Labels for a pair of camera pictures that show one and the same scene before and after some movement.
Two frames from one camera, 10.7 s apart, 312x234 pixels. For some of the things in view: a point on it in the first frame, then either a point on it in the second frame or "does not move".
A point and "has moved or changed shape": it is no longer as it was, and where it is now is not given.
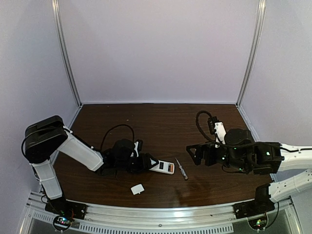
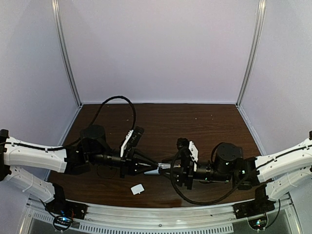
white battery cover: x=137 y=189 does not move
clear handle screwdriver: x=185 y=177 has moved or changed shape
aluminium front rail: x=159 y=219 does not move
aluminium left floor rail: x=69 y=127 does not move
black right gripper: x=204 y=153 to x=186 y=172
